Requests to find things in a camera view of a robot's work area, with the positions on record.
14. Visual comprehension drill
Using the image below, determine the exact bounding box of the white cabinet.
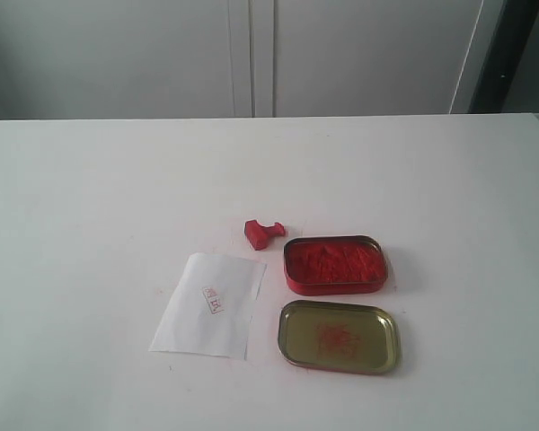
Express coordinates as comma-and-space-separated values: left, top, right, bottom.
0, 1, 503, 119

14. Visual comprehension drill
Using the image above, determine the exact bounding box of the red ink pad tin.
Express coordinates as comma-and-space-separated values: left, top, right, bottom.
283, 235, 389, 296

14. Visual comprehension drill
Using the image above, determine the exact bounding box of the white paper sheet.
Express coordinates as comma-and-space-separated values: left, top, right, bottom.
149, 252, 266, 360

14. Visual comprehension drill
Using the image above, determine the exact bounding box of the gold metal tin lid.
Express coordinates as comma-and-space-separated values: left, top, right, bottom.
278, 300, 402, 375

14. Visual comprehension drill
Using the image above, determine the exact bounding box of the red plastic stamp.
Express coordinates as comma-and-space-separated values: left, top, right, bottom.
244, 220, 287, 251

